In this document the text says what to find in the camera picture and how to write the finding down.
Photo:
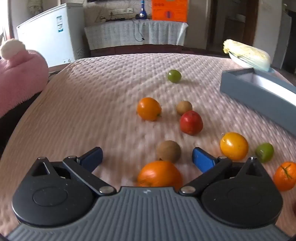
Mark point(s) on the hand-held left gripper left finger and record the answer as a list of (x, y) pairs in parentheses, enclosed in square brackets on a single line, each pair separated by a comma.
[(92, 158)]

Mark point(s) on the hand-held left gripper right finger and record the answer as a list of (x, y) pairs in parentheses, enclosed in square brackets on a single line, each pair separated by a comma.
[(202, 160)]

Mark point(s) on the smooth orange fruit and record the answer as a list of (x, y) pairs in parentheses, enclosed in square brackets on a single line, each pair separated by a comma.
[(149, 109), (234, 146)]

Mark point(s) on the brown kiwi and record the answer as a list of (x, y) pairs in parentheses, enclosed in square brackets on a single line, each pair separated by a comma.
[(184, 107), (168, 151)]

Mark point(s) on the red apple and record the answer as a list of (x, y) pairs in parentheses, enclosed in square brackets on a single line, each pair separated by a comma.
[(191, 122)]

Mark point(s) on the orange tangerine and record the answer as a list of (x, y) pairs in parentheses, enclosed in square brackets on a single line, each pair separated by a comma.
[(159, 173), (285, 176)]

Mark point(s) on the green round fruit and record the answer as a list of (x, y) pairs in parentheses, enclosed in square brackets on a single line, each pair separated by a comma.
[(264, 152), (174, 76)]

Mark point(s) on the grey cardboard box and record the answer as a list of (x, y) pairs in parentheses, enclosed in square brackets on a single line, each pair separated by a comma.
[(249, 92)]

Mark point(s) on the light blue plate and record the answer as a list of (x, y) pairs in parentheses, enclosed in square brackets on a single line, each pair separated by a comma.
[(238, 60)]

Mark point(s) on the napa cabbage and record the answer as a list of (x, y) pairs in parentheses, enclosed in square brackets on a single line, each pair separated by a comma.
[(247, 54)]

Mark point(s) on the brown wooden tv cabinet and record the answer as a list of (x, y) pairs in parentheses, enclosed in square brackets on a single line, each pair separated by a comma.
[(150, 48)]

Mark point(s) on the white chest freezer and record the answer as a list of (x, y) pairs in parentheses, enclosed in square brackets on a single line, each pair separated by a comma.
[(48, 34)]

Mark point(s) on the white checked cloth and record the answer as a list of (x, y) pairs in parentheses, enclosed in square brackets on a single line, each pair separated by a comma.
[(136, 32)]

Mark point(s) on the orange cardboard box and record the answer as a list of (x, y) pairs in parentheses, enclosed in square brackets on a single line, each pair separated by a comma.
[(168, 10)]

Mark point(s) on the blue glass bottle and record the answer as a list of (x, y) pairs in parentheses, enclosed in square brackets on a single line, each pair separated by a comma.
[(142, 10)]

